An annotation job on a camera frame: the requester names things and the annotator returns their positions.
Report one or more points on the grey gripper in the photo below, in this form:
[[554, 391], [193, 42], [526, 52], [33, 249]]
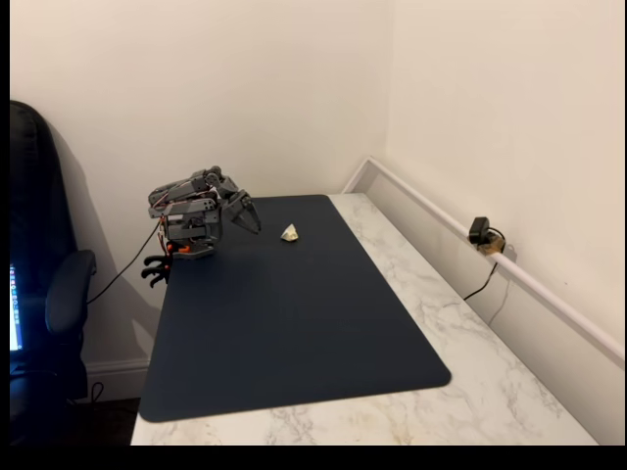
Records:
[[243, 206]]

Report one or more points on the white paper piece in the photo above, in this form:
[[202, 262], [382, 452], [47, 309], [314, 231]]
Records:
[[290, 234]]

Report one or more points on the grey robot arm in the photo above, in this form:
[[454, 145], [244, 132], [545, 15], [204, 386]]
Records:
[[188, 210]]

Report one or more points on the dark blue desk mat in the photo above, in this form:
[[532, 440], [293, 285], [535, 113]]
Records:
[[294, 318]]

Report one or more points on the black orange table clamp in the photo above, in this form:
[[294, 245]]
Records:
[[156, 278], [159, 261]]

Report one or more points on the white baseboard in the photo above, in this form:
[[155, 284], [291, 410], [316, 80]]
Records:
[[117, 374]]

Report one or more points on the black office chair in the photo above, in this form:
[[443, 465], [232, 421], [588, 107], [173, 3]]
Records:
[[41, 220]]

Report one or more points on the black webcam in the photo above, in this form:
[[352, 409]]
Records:
[[477, 229]]

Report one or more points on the wooden webcam mount block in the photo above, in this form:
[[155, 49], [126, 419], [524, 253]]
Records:
[[492, 247]]

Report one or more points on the white wall rail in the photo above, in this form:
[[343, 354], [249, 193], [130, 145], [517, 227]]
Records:
[[539, 289]]

